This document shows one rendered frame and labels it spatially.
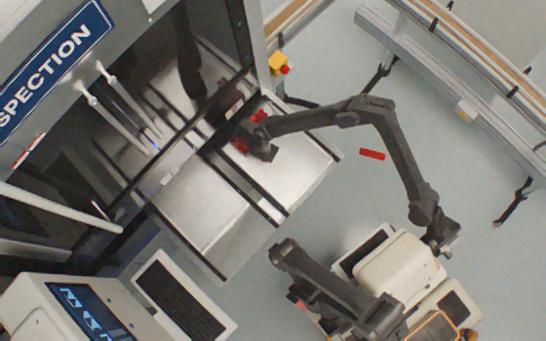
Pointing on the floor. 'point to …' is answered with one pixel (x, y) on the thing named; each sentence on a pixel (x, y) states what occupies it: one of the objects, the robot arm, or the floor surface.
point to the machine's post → (251, 5)
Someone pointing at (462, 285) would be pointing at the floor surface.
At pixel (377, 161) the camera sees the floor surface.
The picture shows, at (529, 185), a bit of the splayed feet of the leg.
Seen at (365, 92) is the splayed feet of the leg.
